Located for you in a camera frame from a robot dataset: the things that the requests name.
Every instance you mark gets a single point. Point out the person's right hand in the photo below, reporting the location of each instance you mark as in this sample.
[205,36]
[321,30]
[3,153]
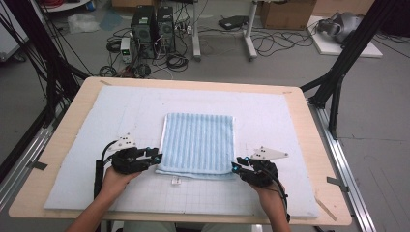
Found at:
[272,196]

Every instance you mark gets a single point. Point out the white board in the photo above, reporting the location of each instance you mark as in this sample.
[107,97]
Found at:
[332,48]

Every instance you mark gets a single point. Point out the teal sheet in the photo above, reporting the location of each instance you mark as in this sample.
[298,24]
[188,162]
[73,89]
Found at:
[111,21]

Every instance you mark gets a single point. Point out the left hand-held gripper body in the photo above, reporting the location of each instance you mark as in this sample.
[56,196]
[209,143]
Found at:
[129,161]

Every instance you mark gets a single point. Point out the grey headset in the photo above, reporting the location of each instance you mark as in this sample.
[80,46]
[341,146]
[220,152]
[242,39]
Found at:
[340,25]

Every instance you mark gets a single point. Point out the black computer tower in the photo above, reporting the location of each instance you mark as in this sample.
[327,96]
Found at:
[143,32]
[166,30]

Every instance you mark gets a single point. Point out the white round table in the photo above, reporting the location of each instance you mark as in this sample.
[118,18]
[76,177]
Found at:
[67,5]

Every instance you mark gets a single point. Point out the black tape piece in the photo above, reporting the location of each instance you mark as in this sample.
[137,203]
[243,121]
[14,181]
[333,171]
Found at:
[337,184]
[37,165]

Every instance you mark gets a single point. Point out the aluminium rail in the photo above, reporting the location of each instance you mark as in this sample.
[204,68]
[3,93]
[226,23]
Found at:
[29,151]
[341,154]

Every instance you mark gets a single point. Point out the white foam mat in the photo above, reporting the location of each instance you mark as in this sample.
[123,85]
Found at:
[112,112]

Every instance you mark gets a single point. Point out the white bench power supply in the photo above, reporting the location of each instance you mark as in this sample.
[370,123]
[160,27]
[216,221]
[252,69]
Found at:
[126,48]

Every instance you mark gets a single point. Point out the thin wooden stick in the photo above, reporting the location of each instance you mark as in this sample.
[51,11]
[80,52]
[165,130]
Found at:
[325,208]

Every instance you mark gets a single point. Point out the person's left hand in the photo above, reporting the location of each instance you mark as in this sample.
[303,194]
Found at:
[112,183]

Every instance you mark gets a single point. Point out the large cardboard box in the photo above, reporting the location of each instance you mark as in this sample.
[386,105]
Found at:
[348,6]

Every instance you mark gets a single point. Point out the white desk leg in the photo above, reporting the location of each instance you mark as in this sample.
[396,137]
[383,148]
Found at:
[249,35]
[195,32]

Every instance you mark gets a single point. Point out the black metal frame stand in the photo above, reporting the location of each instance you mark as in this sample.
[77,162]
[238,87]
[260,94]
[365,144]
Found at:
[335,80]
[54,74]

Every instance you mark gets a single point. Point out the small cardboard box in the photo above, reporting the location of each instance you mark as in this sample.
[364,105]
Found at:
[132,2]

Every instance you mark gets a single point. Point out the blue striped towel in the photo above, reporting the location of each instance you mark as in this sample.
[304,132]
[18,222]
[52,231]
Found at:
[196,141]

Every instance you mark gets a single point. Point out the wooden table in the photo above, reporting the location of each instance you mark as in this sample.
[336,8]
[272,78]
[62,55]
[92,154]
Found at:
[77,112]

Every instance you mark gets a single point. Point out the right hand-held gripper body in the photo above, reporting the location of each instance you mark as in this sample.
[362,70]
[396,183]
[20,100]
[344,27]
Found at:
[261,174]

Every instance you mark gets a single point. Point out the clear plastic bag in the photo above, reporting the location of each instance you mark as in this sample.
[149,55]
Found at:
[83,23]

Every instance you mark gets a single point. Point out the black flat box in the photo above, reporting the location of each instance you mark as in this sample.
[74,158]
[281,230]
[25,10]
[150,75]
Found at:
[232,22]

